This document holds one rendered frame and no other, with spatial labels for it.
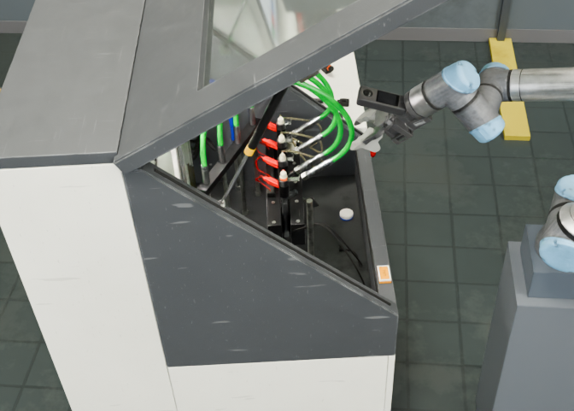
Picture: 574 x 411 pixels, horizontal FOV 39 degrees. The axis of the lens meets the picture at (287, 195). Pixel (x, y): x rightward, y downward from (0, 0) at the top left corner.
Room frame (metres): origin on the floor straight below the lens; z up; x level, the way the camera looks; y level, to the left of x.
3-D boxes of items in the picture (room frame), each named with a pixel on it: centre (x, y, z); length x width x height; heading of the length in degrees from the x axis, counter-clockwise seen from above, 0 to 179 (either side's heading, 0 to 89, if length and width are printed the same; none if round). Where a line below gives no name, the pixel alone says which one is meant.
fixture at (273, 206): (1.71, 0.01, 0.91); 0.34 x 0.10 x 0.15; 0
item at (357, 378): (1.59, 0.04, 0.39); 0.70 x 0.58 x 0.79; 0
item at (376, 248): (1.59, -0.23, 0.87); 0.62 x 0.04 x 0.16; 0
